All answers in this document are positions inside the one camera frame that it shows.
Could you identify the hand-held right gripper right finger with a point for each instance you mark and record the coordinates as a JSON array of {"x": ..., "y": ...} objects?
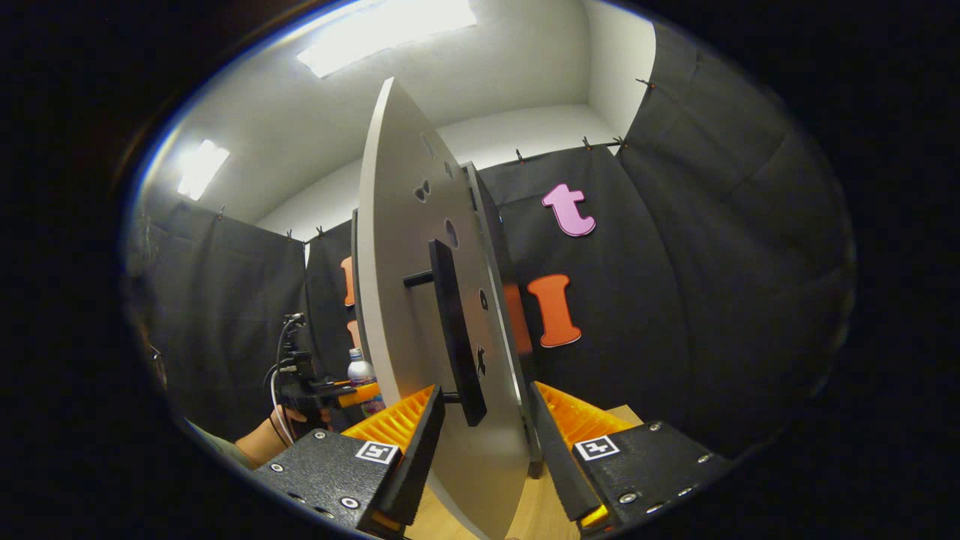
[{"x": 559, "y": 465}]

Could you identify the small ceiling light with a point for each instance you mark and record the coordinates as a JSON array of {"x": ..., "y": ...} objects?
[{"x": 202, "y": 169}]

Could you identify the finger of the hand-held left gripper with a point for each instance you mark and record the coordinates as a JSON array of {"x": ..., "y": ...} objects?
[{"x": 360, "y": 394}]

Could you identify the person's head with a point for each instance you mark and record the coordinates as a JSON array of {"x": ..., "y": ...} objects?
[{"x": 146, "y": 352}]

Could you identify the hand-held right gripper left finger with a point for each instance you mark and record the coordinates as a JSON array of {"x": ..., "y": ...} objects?
[{"x": 420, "y": 457}]

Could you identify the beige cabinet door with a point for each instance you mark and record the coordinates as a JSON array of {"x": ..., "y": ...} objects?
[{"x": 397, "y": 262}]

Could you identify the silver bottle with colourful label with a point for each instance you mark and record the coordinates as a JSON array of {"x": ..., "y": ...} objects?
[{"x": 360, "y": 371}]

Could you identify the black backdrop cloth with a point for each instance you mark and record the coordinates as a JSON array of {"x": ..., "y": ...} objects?
[{"x": 712, "y": 262}]

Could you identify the person's grey green shirt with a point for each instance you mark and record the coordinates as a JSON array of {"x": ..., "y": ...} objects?
[{"x": 214, "y": 444}]

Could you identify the dark grey cabinet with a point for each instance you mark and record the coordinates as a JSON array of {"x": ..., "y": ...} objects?
[{"x": 484, "y": 210}]

